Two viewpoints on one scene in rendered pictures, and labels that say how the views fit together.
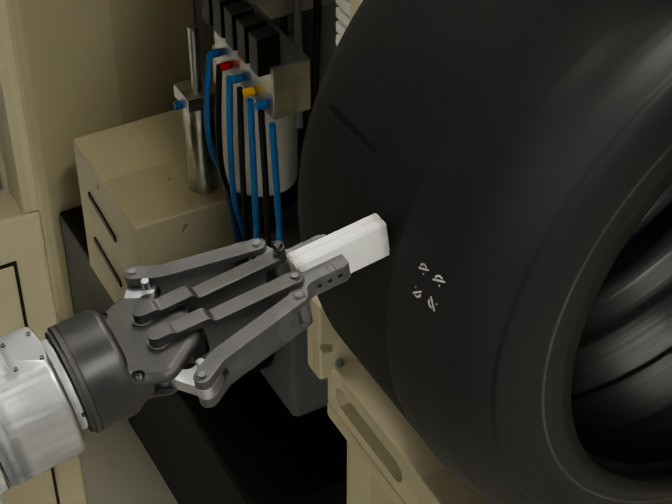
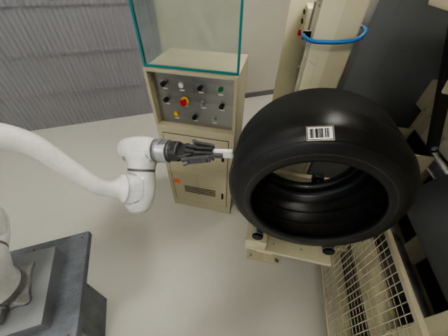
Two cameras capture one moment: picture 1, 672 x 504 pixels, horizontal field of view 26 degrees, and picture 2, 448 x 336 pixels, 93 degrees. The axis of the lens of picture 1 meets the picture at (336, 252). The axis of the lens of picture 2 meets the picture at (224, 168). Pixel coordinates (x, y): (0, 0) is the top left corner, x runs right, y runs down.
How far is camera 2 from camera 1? 52 cm
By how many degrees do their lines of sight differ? 30
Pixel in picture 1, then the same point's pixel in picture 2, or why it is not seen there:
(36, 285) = (231, 147)
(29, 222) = (232, 136)
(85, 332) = (173, 143)
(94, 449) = not seen: hidden behind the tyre
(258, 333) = (196, 158)
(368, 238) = (228, 153)
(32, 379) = (160, 146)
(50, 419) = (159, 153)
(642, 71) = (277, 141)
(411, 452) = not seen: hidden behind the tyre
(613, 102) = (269, 145)
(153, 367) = (179, 155)
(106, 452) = not seen: hidden behind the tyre
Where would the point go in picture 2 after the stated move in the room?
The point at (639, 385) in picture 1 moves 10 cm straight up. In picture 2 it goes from (299, 215) to (306, 201)
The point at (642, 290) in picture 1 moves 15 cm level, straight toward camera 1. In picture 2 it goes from (315, 199) to (291, 214)
